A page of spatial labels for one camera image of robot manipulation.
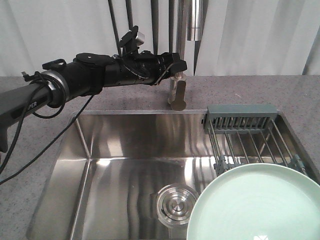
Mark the white pleated curtain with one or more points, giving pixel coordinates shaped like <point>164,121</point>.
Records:
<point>240,37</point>

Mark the stainless steel faucet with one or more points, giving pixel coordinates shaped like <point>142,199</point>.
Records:
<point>186,23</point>

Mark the grey-green dish drying rack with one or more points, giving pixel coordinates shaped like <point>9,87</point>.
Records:
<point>243,134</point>

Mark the round steel sink drain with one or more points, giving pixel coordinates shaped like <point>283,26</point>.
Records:
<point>173,204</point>

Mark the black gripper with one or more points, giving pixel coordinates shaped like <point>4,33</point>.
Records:
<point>145,68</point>

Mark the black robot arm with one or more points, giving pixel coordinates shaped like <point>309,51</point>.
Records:
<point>86,75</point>

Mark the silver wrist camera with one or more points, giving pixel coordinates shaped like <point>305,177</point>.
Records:
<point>131,41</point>

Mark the light green round plate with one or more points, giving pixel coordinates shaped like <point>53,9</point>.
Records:
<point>259,201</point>

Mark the stainless steel sink basin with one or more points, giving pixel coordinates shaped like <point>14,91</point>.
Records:
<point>109,163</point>

